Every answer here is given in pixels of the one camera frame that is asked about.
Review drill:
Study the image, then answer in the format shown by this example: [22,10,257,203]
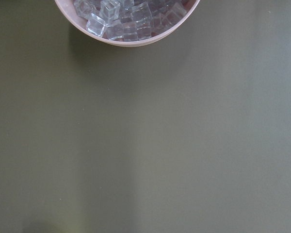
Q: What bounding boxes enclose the clear ice cubes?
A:
[73,0,188,42]

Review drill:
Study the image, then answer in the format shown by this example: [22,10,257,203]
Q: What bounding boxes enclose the pink bowl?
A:
[55,0,200,48]

